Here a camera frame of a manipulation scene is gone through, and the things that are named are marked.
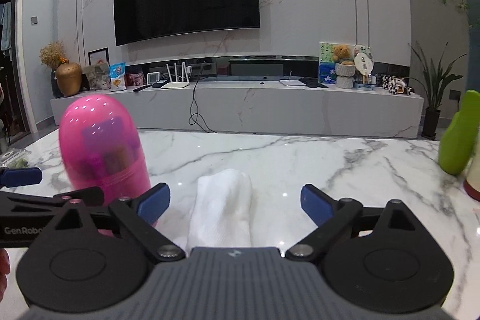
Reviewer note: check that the bag of green vegetables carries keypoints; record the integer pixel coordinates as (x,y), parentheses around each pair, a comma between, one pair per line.
(15,159)

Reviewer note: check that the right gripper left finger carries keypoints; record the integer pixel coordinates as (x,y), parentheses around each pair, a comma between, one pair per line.
(91,258)

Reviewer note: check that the pink dome plastic container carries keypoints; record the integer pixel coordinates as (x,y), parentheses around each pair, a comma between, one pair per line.
(100,147)

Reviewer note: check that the framed picture on console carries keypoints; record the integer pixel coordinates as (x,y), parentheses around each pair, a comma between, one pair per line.
(98,56)

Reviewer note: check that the white jar red lid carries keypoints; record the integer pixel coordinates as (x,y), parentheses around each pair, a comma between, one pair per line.
(472,179)

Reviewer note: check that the gold acorn vase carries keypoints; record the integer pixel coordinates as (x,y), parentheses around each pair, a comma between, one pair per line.
(68,77)

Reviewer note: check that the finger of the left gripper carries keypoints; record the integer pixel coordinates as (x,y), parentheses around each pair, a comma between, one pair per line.
(92,196)
(19,177)

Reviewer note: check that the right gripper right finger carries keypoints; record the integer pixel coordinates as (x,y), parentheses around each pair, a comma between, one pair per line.
(381,259)

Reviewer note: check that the white wifi router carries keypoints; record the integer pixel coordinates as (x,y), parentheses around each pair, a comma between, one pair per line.
(178,76)

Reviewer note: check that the green blue picture book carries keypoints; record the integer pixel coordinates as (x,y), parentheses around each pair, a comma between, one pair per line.
(326,68)

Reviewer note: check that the green plastic watering can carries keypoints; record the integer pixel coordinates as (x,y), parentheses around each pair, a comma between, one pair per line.
(456,144)

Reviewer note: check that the blue snack bag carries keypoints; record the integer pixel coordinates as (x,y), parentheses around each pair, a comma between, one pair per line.
(117,77)

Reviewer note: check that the white towel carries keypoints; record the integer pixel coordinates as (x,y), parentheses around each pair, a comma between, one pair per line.
(220,215)

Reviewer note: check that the person left hand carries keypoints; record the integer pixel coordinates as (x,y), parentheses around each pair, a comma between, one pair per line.
(5,267)

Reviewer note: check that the teddy bear in pot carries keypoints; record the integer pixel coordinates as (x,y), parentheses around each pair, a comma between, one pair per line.
(344,66)

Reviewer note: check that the potted green plant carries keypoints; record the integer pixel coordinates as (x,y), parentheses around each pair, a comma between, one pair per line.
(435,80)

